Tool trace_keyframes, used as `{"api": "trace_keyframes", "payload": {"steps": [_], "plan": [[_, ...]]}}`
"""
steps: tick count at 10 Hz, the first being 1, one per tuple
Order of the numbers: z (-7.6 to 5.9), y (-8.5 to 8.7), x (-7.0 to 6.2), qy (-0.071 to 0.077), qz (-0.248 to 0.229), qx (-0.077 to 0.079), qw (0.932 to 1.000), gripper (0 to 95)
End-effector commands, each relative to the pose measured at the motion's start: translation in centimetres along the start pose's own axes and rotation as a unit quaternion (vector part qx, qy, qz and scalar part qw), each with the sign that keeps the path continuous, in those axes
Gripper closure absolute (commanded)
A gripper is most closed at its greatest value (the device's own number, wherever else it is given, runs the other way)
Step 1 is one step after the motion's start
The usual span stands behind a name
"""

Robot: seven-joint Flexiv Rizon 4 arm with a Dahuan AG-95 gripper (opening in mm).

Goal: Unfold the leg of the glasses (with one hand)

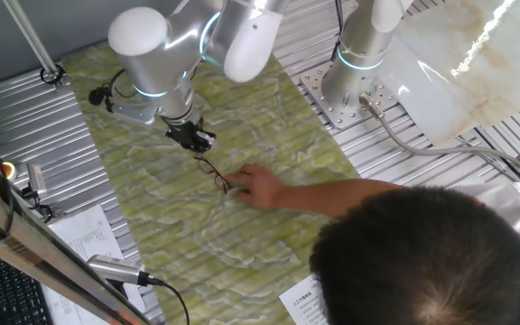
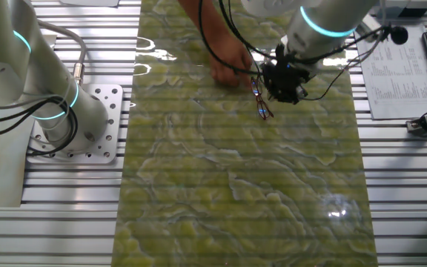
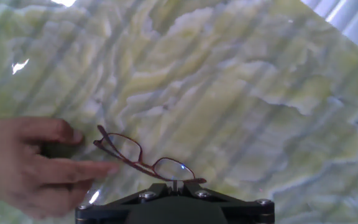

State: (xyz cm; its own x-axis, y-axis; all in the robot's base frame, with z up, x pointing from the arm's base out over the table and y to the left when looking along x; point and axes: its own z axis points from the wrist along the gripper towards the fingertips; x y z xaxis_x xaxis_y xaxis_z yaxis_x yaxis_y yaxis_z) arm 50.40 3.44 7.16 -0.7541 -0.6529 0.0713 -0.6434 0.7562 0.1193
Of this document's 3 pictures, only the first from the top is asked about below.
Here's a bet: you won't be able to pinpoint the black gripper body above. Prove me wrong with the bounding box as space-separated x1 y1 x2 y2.
164 116 209 150

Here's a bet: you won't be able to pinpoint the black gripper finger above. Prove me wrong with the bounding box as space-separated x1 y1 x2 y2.
181 137 208 156
195 129 218 148

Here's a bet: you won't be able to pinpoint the red frame glasses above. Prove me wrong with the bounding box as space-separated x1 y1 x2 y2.
192 154 234 196

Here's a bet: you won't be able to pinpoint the person's forearm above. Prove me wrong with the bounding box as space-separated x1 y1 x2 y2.
277 178 405 221

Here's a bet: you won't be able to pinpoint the person's hand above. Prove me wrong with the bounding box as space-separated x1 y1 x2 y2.
226 162 287 210

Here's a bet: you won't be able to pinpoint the green marble pattern mat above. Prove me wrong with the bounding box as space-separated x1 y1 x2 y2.
60 40 361 325

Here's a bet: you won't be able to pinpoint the printed table paper sheet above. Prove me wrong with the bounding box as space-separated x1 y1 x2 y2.
41 203 148 325

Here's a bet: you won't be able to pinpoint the yellow red emergency button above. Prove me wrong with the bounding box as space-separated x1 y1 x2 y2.
0 161 19 182

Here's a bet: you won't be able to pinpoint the aluminium pole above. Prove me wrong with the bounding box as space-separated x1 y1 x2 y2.
1 0 68 88

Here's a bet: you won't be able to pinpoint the paper with Chinese text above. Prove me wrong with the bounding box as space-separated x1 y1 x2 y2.
278 274 330 325

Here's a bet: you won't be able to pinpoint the black keyboard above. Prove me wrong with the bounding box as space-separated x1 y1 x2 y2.
0 246 54 325

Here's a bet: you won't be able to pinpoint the person's dark haired head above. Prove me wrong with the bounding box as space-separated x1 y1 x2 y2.
308 186 520 325

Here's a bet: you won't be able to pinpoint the white marble pattern sheet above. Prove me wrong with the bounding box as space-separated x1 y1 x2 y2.
376 0 520 149

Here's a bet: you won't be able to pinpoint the white shirt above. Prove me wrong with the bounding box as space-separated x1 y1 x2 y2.
449 180 520 261

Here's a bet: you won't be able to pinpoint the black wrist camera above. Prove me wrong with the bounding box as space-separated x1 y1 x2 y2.
88 67 128 114

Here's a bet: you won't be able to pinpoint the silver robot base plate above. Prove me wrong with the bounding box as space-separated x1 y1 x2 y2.
299 60 400 131

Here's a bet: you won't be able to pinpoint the black ring clamp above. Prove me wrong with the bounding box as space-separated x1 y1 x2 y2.
39 63 66 86

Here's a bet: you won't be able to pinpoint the silver depth camera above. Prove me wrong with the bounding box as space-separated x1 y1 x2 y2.
87 254 153 287

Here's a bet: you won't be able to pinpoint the black camera cable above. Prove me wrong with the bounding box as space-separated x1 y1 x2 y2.
146 275 191 325

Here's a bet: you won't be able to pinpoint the small grey camera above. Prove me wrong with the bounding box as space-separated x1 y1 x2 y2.
25 162 49 195

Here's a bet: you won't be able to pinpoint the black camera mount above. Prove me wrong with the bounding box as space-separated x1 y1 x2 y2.
19 184 56 223

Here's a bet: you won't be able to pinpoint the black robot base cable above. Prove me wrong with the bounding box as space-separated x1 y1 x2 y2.
330 0 346 63

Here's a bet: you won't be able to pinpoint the aluminium frame bar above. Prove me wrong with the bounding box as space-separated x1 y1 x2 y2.
0 173 153 325

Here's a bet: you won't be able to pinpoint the thick grey base cable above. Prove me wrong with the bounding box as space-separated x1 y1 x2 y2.
357 91 520 180

